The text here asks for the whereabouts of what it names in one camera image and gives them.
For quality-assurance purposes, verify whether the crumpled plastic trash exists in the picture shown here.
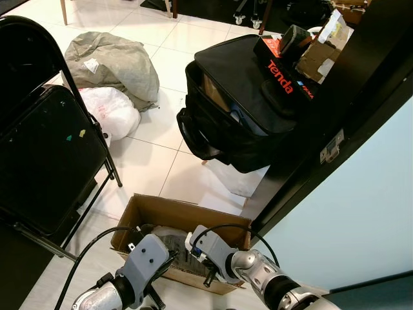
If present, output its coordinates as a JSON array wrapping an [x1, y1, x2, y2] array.
[[139, 223, 207, 272]]

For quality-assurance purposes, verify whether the open brown cardboard box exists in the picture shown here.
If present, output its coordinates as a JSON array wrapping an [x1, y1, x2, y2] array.
[[110, 193, 254, 296]]

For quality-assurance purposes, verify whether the translucent flat plastic bag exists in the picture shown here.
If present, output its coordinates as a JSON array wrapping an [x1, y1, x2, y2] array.
[[206, 158, 270, 199]]

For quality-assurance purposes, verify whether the black folding chair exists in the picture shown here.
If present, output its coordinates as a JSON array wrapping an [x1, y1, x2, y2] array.
[[0, 16, 123, 262]]

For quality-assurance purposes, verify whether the white full plastic bag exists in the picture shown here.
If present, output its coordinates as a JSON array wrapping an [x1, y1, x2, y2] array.
[[77, 86, 141, 146]]

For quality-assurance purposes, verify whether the metal door strike plate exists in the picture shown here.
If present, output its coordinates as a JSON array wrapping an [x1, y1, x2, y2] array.
[[319, 129, 346, 164]]

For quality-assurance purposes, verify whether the black duffel bag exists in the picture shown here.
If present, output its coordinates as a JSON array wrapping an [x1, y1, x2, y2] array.
[[176, 34, 336, 175]]

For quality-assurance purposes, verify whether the grey woven sack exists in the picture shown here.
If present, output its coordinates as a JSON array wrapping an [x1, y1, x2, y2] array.
[[63, 31, 161, 112]]

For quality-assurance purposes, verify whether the black Tenda box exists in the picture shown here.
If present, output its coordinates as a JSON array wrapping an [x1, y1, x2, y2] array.
[[253, 36, 317, 101]]

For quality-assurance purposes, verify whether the small torn cardboard box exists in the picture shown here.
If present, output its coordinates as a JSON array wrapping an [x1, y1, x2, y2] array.
[[296, 10, 352, 83]]

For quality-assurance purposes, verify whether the small black case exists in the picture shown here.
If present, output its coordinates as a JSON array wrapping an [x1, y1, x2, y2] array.
[[277, 25, 315, 62]]

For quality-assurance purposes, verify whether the white paper packet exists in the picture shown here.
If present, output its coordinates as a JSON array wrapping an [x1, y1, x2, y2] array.
[[316, 8, 347, 45]]

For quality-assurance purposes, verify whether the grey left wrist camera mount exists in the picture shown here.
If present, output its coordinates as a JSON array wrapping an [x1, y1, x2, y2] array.
[[123, 234, 172, 288]]

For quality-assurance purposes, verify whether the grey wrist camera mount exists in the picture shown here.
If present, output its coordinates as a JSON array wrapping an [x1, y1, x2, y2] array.
[[187, 226, 236, 272], [123, 234, 172, 288]]

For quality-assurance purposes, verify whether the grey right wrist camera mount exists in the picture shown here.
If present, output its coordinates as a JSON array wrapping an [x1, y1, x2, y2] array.
[[187, 226, 236, 272]]

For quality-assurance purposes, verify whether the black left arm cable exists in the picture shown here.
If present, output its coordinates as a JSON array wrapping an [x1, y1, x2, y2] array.
[[55, 226, 139, 310]]

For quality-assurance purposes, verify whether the black door frame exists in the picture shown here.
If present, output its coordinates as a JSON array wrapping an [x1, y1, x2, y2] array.
[[242, 0, 413, 241]]

